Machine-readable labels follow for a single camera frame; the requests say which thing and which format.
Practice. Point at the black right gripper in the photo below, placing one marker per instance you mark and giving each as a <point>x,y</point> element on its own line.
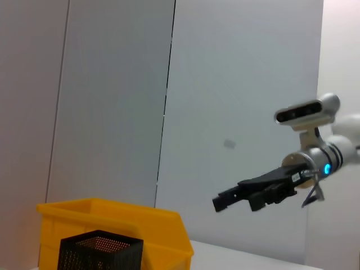
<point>270,177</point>

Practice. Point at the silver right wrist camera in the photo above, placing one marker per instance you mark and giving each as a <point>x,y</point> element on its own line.
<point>306,112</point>

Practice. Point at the black mesh pen holder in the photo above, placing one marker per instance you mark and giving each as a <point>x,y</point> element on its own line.
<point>101,253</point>

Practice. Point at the yellow plastic storage bin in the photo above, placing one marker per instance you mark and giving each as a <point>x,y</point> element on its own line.
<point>163,230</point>

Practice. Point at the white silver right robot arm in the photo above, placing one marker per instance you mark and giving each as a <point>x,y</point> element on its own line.
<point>334,152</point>

